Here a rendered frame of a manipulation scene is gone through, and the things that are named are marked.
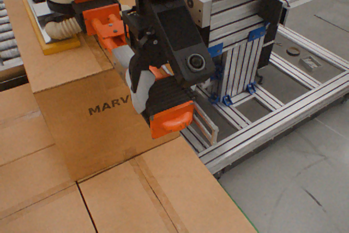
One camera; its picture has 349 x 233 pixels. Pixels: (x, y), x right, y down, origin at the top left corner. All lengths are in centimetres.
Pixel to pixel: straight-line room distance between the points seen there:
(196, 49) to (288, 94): 156
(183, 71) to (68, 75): 49
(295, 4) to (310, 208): 101
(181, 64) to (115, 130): 62
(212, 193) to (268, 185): 74
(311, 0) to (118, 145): 81
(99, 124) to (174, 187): 32
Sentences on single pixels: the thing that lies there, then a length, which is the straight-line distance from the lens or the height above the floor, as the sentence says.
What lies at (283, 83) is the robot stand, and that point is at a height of 21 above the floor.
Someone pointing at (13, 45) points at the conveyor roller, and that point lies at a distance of 181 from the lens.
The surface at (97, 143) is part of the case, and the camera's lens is 97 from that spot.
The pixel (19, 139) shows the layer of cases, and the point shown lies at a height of 54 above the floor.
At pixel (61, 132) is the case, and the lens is 89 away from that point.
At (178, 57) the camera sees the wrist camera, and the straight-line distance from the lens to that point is 36.
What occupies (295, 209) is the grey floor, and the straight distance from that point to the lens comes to 170.
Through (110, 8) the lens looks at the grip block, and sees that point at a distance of 73.
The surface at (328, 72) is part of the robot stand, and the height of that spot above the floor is 21.
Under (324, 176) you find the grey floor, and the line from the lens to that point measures 186.
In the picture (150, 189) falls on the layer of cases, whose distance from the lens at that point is 102.
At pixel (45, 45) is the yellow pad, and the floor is 96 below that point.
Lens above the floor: 143
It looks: 44 degrees down
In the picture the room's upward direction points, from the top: straight up
